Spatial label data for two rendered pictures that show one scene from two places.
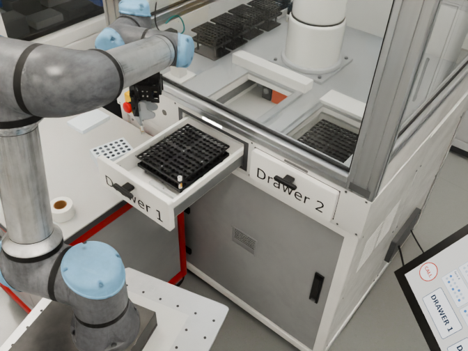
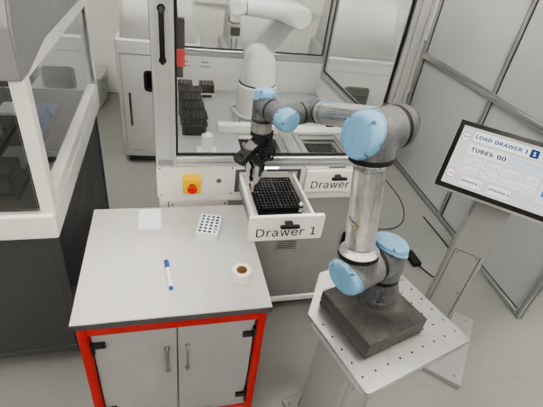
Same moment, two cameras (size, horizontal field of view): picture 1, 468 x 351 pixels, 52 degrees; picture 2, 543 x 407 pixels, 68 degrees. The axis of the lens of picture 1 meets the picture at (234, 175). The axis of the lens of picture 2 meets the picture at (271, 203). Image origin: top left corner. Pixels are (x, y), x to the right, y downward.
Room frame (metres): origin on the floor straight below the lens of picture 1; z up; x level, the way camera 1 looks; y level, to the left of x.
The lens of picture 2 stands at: (0.33, 1.29, 1.79)
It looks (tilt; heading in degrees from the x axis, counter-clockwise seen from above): 35 degrees down; 305
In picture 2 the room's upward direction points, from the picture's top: 8 degrees clockwise
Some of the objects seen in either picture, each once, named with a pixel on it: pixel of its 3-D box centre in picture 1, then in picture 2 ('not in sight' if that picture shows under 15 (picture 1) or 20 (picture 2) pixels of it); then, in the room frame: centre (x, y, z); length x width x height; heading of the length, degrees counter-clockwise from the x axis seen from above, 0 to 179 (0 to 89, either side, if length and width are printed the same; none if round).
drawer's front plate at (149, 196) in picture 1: (134, 191); (286, 227); (0.96, 0.28, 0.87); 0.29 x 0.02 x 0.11; 53
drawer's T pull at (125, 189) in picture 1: (126, 188); (289, 224); (0.94, 0.29, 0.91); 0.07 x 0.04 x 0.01; 53
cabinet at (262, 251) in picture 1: (290, 179); (250, 205); (1.57, -0.25, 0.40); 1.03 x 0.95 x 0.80; 53
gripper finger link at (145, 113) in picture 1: (145, 114); (260, 174); (1.12, 0.26, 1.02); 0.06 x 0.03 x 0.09; 89
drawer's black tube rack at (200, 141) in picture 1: (184, 159); (274, 198); (1.12, 0.15, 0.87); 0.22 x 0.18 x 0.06; 143
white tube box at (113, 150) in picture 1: (112, 154); (208, 227); (1.23, 0.41, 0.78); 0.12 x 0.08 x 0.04; 128
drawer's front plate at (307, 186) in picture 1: (291, 184); (334, 180); (1.03, -0.17, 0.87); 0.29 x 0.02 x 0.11; 53
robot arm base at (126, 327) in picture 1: (103, 314); (378, 282); (0.57, 0.27, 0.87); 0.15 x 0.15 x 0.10
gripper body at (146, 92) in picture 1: (144, 78); (260, 146); (1.14, 0.26, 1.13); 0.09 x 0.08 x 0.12; 89
